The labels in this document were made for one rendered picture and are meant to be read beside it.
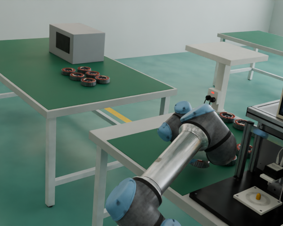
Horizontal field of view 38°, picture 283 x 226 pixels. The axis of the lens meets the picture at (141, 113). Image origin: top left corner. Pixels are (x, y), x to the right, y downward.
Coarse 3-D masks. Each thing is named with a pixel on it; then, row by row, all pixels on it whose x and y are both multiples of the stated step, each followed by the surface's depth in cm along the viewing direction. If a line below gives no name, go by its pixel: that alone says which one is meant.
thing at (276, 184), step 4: (268, 184) 188; (272, 184) 187; (276, 184) 185; (280, 184) 184; (268, 188) 189; (272, 188) 187; (276, 188) 185; (280, 188) 183; (276, 192) 186; (280, 192) 184
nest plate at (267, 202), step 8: (240, 192) 182; (248, 192) 183; (256, 192) 184; (264, 192) 184; (240, 200) 177; (248, 200) 177; (256, 200) 178; (264, 200) 178; (272, 200) 179; (256, 208) 172; (264, 208) 173; (272, 208) 174
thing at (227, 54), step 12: (192, 48) 252; (204, 48) 251; (216, 48) 254; (228, 48) 258; (240, 48) 261; (216, 60) 238; (228, 60) 231; (240, 60) 235; (252, 60) 242; (264, 60) 250; (228, 72) 273; (216, 84) 277; (216, 96) 273; (216, 108) 281
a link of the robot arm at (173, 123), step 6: (174, 114) 183; (168, 120) 181; (174, 120) 181; (162, 126) 180; (168, 126) 179; (174, 126) 180; (162, 132) 178; (168, 132) 178; (174, 132) 179; (162, 138) 182; (168, 138) 179; (174, 138) 180
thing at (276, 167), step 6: (264, 168) 179; (270, 168) 177; (276, 168) 177; (282, 168) 178; (264, 174) 179; (270, 174) 177; (276, 174) 175; (282, 174) 177; (270, 180) 175; (276, 180) 177
